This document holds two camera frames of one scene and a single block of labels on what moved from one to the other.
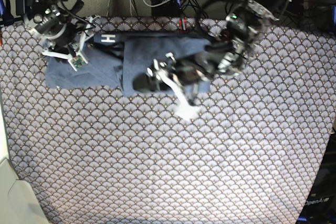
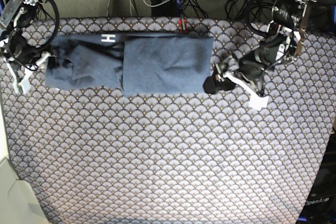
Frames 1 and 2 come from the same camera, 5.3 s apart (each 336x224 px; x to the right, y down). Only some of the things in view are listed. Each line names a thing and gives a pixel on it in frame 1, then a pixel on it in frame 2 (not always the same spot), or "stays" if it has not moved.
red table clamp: [182, 24] stays
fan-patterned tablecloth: [95, 157] stays
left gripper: [63, 33] -> [20, 59]
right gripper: [183, 74] -> [247, 69]
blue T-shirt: [117, 60] stays
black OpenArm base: [319, 207] stays
